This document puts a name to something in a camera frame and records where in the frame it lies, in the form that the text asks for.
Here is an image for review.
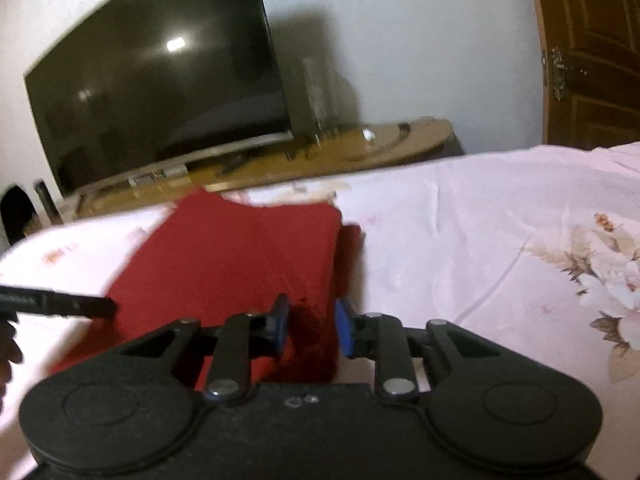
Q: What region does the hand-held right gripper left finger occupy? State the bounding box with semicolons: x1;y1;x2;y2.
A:
120;292;293;406

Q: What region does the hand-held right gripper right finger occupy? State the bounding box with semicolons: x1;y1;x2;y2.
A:
334;297;493;406

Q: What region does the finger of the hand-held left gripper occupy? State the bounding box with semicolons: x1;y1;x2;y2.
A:
39;290;119;320

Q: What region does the red embroidered garment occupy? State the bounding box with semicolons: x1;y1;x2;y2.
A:
47;189;363;393

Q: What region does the person's left hand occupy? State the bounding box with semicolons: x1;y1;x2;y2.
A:
0;319;24;398

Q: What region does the dark round-topped object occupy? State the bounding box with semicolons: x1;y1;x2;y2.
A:
0;185;38;247

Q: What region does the black cylinder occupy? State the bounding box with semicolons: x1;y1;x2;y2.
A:
33;180;63;226

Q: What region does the silver set-top box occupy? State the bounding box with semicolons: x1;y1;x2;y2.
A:
127;167;190;189

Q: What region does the floral pink bedsheet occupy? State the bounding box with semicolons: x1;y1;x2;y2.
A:
0;142;640;480

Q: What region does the wooden television stand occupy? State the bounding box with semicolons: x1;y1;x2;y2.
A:
65;117;455;218

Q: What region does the black flat-screen television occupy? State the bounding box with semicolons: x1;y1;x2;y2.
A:
23;0;295;197

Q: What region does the brass door lock plate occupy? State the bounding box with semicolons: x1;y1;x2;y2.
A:
543;47;588;101

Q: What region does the brown wooden door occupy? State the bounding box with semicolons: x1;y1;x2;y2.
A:
527;0;640;150

